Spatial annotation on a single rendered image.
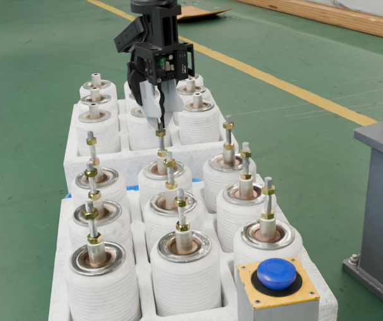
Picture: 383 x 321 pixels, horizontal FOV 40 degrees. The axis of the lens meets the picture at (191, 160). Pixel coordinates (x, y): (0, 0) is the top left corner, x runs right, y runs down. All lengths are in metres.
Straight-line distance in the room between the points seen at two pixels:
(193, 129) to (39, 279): 0.46
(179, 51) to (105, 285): 0.36
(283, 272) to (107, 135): 0.71
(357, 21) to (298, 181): 1.76
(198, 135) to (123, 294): 0.57
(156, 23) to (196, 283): 0.37
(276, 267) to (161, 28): 0.39
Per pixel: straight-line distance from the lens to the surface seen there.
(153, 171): 0.94
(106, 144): 1.20
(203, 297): 0.74
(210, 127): 1.20
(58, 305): 0.79
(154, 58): 0.79
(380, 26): 2.94
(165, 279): 0.72
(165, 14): 0.79
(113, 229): 0.80
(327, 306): 0.76
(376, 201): 0.99
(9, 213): 1.41
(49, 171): 1.58
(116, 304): 0.72
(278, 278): 0.55
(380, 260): 1.04
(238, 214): 0.82
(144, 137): 1.19
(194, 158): 1.19
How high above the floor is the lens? 0.67
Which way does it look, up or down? 26 degrees down
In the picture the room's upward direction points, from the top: 4 degrees counter-clockwise
